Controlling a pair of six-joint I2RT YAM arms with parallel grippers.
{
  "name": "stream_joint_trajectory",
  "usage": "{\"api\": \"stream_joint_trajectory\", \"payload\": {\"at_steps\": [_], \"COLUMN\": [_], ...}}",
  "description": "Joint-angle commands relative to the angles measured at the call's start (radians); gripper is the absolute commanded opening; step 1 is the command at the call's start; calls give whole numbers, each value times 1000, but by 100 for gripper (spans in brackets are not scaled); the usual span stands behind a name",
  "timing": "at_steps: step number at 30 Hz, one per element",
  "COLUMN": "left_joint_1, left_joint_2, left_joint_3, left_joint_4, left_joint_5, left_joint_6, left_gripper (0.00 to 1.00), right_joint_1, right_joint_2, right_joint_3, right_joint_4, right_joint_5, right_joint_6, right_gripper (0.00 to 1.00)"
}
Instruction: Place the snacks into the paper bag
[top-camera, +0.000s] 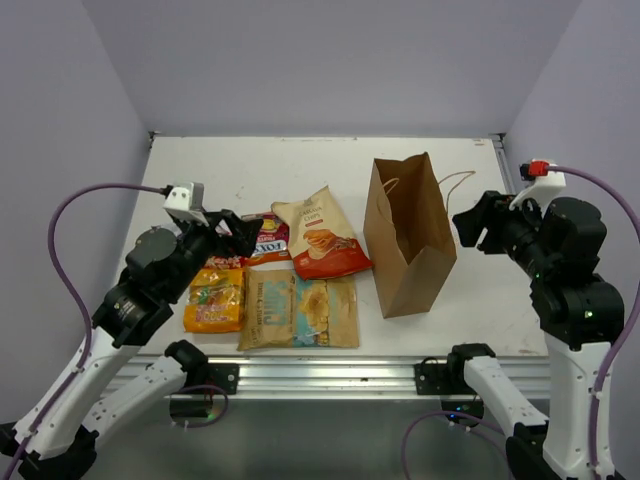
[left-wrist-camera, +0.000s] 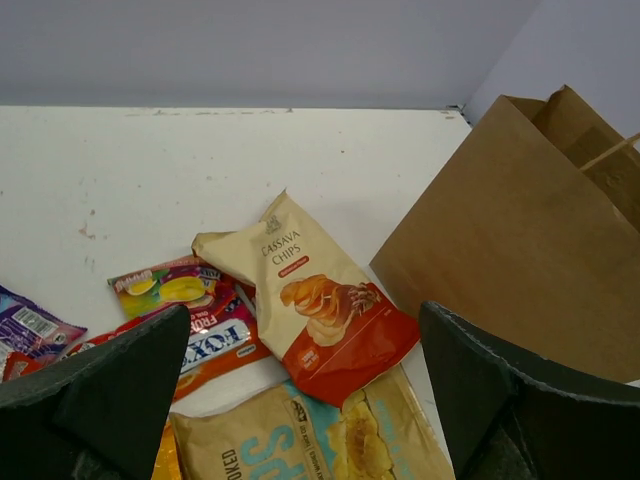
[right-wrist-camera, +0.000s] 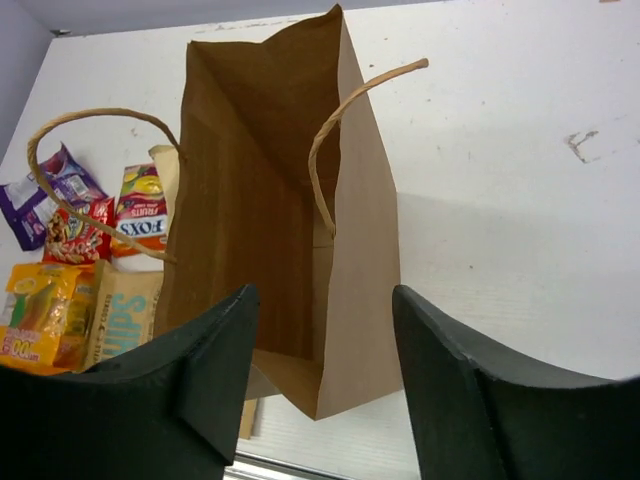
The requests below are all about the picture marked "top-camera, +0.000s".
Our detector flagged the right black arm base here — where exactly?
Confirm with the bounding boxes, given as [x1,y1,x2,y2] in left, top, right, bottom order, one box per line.
[413,354,485,425]

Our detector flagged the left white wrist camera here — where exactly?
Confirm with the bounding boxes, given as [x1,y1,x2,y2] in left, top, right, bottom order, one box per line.
[163,182,208,226]

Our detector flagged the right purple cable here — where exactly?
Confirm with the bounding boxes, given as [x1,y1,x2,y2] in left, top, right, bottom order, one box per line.
[547,164,640,471]

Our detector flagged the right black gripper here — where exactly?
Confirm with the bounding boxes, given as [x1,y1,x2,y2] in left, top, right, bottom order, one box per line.
[453,187,556,276]

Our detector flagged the brown paper bag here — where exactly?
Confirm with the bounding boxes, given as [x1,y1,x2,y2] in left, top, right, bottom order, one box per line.
[363,152,475,319]

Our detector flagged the yellow gummy candy bag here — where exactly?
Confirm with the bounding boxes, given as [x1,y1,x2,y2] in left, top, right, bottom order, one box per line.
[183,268,245,334]

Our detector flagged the purple cable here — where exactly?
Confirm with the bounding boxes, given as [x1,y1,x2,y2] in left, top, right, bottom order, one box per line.
[547,164,640,471]
[48,182,171,341]

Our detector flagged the small red snack bag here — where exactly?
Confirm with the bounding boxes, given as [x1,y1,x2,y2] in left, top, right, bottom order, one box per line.
[204,256,247,270]

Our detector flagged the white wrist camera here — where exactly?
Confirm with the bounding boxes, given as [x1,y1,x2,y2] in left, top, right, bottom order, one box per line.
[163,182,208,226]
[509,159,566,211]

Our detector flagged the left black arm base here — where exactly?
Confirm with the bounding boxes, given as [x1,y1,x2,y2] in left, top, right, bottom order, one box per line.
[169,363,240,422]

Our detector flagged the beige blue chips bag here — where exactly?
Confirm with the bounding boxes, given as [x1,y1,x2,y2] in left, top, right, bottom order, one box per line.
[237,269,360,351]

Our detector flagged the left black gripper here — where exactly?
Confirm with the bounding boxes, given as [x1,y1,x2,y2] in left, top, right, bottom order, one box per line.
[165,206,263,299]

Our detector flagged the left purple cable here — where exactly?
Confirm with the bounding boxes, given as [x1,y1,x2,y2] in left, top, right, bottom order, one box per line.
[48,182,171,341]

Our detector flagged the red Fox's candy bag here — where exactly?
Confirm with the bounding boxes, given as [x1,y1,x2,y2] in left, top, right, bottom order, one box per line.
[241,212,291,266]

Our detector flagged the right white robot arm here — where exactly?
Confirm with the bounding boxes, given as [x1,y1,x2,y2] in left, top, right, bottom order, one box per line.
[445,191,624,479]

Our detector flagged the cassava chips bag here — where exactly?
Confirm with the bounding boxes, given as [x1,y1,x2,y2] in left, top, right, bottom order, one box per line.
[271,187,373,280]

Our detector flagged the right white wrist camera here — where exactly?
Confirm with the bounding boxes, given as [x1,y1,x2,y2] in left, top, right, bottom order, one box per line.
[509,159,566,211]

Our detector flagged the aluminium frame rail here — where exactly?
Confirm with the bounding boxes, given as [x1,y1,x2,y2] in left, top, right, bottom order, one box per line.
[103,355,550,400]

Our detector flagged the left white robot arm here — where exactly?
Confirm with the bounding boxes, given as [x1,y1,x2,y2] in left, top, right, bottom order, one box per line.
[1,210,263,479]

